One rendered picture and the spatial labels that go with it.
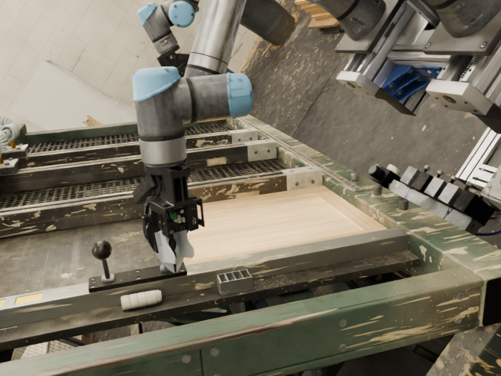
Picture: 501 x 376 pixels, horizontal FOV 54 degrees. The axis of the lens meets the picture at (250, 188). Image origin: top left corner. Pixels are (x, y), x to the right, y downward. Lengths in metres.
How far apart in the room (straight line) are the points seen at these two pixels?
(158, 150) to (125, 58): 5.83
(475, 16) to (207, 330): 0.88
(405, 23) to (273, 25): 4.18
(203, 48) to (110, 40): 5.68
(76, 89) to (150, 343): 4.50
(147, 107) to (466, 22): 0.77
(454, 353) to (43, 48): 6.03
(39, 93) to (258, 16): 2.46
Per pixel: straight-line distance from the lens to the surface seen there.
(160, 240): 0.88
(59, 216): 1.51
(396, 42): 1.69
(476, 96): 1.25
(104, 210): 1.50
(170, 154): 0.80
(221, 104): 0.80
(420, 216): 1.31
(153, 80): 0.78
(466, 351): 1.17
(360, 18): 1.65
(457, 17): 1.25
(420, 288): 0.98
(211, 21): 0.95
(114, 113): 5.24
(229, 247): 1.21
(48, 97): 5.24
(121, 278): 1.06
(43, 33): 6.63
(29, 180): 1.97
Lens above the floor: 1.70
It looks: 23 degrees down
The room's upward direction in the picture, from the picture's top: 60 degrees counter-clockwise
